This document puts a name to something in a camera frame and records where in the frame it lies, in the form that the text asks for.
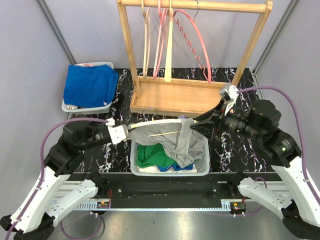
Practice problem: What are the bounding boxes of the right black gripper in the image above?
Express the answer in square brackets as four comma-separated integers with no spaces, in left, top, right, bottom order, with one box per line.
[189,96,263,140]

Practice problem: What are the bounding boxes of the pink hanger with green top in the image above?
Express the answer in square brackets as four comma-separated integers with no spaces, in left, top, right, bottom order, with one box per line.
[173,0,212,84]

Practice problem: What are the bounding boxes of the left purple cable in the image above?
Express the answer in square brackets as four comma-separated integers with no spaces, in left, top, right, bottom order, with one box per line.
[4,117,116,240]

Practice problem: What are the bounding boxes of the small grey basket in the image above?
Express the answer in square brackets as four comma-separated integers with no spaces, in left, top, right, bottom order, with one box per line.
[61,61,115,116]

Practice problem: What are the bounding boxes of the empty beige hanger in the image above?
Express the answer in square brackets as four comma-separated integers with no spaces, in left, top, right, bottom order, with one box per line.
[141,0,151,79]

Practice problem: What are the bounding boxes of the grey tank top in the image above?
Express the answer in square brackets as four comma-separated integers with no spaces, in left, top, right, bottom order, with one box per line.
[129,118,206,168]

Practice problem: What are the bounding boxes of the cream wooden hanger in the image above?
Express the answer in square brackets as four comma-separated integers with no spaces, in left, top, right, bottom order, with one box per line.
[164,0,173,83]

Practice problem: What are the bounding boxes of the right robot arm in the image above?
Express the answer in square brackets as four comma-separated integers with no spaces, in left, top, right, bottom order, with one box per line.
[190,99,320,240]

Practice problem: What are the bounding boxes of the black marble pattern mat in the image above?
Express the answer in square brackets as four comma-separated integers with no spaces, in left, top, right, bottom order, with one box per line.
[74,67,273,173]

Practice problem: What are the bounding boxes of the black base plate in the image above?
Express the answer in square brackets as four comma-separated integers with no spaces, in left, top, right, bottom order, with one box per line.
[79,172,281,210]

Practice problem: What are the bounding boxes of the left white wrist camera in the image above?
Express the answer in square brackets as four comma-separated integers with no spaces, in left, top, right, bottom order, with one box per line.
[106,118,129,145]

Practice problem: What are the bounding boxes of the grey plastic laundry basket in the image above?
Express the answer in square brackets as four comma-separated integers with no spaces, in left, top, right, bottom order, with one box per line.
[130,134,210,177]

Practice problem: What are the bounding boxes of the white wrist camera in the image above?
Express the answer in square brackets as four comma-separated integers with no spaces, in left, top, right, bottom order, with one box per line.
[106,118,129,145]
[219,83,239,116]

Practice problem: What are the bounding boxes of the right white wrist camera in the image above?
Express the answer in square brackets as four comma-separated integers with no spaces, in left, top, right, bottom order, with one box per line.
[219,83,239,116]

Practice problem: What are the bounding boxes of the white crumpled garments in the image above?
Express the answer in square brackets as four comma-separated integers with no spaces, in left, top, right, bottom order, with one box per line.
[137,165,190,174]

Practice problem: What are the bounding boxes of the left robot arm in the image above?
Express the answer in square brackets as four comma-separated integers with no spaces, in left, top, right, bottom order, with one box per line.
[0,117,117,240]

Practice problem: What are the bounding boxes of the blue folded cloth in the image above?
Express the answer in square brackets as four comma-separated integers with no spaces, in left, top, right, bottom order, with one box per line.
[63,64,119,108]

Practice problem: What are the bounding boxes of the green tank top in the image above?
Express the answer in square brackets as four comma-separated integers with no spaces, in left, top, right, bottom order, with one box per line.
[136,143,176,168]

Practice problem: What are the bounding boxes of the wooden clothes rack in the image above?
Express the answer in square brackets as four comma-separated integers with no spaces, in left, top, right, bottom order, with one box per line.
[116,0,273,117]

